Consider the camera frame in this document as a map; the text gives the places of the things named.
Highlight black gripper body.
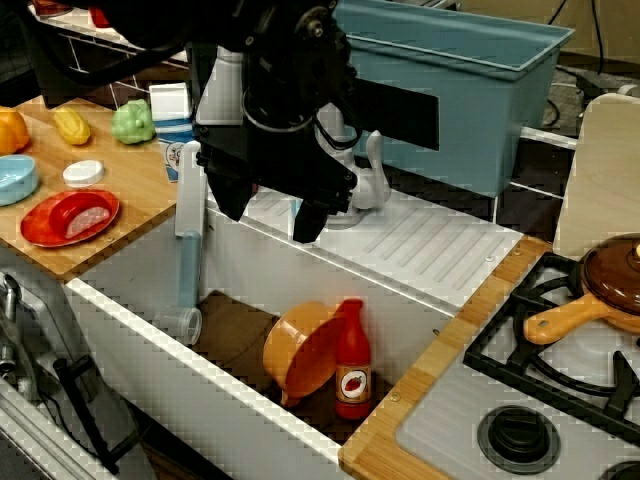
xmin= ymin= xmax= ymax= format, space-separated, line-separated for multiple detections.
xmin=193 ymin=118 xmax=360 ymax=217

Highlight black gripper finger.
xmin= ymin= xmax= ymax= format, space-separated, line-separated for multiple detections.
xmin=207 ymin=167 xmax=257 ymax=223
xmin=292 ymin=196 xmax=333 ymax=247

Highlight orange toy pot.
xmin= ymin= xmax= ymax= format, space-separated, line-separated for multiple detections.
xmin=262 ymin=301 xmax=351 ymax=407

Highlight white toy sink basin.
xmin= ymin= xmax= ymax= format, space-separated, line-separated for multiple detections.
xmin=64 ymin=189 xmax=526 ymax=480

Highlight brown glossy pot lid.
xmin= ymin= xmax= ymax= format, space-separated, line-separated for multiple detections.
xmin=579 ymin=232 xmax=640 ymax=317

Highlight grey toy faucet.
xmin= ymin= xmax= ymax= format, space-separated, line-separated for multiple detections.
xmin=173 ymin=44 xmax=392 ymax=239

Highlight clear blue water tube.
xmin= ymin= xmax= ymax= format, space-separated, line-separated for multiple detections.
xmin=154 ymin=230 xmax=204 ymax=346

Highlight toy milk carton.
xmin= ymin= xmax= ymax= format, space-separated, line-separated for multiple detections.
xmin=148 ymin=82 xmax=195 ymax=184

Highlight wooden countertop board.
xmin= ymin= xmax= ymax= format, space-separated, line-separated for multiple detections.
xmin=0 ymin=97 xmax=187 ymax=284

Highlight green toy grapes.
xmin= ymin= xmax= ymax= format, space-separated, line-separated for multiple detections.
xmin=110 ymin=98 xmax=157 ymax=146

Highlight red hot sauce bottle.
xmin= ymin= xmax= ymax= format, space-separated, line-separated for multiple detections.
xmin=333 ymin=298 xmax=374 ymax=421

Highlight black rectangular sticker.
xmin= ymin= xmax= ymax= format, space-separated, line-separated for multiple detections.
xmin=349 ymin=77 xmax=441 ymax=151

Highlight white round lid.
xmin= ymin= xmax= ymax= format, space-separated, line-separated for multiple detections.
xmin=62 ymin=159 xmax=106 ymax=190

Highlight red toy ham slice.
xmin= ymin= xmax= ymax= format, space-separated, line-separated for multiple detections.
xmin=48 ymin=192 xmax=112 ymax=240

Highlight yellow toy corn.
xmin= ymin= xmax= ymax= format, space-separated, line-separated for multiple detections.
xmin=52 ymin=106 xmax=92 ymax=146

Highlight blue plastic bin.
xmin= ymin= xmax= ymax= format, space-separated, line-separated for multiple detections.
xmin=329 ymin=0 xmax=576 ymax=199

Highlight orange plate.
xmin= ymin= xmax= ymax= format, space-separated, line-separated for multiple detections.
xmin=19 ymin=188 xmax=121 ymax=249

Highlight light blue bowl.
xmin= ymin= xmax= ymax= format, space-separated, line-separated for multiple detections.
xmin=0 ymin=154 xmax=40 ymax=207

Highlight red ketchup bottle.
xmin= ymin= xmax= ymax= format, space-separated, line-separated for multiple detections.
xmin=89 ymin=4 xmax=114 ymax=30

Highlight orange toy bell pepper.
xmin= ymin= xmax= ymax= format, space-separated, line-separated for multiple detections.
xmin=0 ymin=107 xmax=30 ymax=155

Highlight wooden counter with stove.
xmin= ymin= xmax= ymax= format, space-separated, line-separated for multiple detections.
xmin=338 ymin=234 xmax=640 ymax=480

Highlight grey toy stove top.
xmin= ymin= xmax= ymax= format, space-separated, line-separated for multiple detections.
xmin=394 ymin=249 xmax=640 ymax=480

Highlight toy beans can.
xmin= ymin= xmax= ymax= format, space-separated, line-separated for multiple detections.
xmin=28 ymin=0 xmax=74 ymax=17

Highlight black stove grate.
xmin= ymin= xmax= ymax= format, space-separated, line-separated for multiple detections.
xmin=462 ymin=252 xmax=640 ymax=434

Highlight light plywood panel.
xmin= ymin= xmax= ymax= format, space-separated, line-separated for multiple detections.
xmin=552 ymin=92 xmax=640 ymax=261

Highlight black stove knob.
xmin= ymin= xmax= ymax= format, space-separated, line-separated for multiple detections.
xmin=599 ymin=459 xmax=640 ymax=480
xmin=477 ymin=404 xmax=566 ymax=476

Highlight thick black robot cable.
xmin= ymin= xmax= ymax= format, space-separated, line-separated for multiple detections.
xmin=44 ymin=19 xmax=201 ymax=90

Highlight black clamp bracket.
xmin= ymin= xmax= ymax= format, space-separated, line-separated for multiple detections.
xmin=52 ymin=354 xmax=137 ymax=476

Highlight grey metal mount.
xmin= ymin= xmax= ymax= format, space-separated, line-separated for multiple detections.
xmin=0 ymin=272 xmax=57 ymax=407

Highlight orange handled toy pan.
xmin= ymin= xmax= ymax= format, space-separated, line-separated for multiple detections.
xmin=522 ymin=292 xmax=640 ymax=347

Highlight thin black cable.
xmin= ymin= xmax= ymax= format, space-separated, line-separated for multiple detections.
xmin=591 ymin=0 xmax=607 ymax=76

